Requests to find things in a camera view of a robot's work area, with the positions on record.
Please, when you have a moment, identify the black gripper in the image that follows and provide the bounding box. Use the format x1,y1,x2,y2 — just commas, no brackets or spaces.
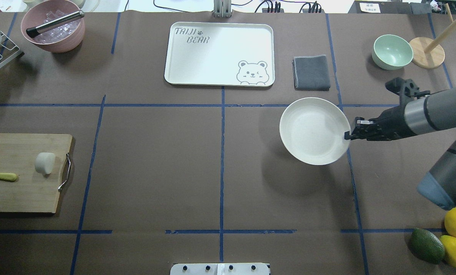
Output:
344,106,417,141

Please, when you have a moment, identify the cream round plate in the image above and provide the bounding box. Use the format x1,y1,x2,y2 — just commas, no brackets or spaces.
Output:
279,97,351,165

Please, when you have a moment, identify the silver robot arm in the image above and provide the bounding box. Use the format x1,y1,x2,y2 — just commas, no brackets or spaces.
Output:
344,77,456,210

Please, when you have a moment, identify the cream bear tray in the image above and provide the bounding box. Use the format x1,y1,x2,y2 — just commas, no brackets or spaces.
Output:
164,21,275,87

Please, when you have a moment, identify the grey folded cloth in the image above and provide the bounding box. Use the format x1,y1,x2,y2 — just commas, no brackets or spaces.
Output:
292,55,331,92

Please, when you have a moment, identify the green bowl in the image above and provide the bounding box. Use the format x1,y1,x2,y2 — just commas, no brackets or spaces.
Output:
372,34,414,70

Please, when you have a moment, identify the wooden mug stand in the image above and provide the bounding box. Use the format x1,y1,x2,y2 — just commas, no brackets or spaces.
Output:
409,15,456,69

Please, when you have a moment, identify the black box with label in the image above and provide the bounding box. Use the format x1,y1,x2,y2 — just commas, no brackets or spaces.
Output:
348,0,432,15

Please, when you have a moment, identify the green avocado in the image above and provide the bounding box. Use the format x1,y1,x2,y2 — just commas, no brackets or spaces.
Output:
408,228,446,265

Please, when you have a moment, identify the pink bowl with ice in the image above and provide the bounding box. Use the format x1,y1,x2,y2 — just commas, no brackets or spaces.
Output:
21,0,86,53

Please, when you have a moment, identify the wooden cutting board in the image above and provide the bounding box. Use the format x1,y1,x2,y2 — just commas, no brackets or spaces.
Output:
0,133,73,214

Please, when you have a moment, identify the metal ice scoop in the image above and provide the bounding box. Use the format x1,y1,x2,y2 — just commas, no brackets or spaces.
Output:
25,10,85,38

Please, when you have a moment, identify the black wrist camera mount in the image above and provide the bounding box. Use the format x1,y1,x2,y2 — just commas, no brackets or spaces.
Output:
385,77,431,110

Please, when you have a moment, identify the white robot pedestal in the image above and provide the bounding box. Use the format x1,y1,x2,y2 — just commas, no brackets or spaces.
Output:
170,262,271,275

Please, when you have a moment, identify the aluminium frame post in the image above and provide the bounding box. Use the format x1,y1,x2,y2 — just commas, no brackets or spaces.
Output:
213,0,232,18

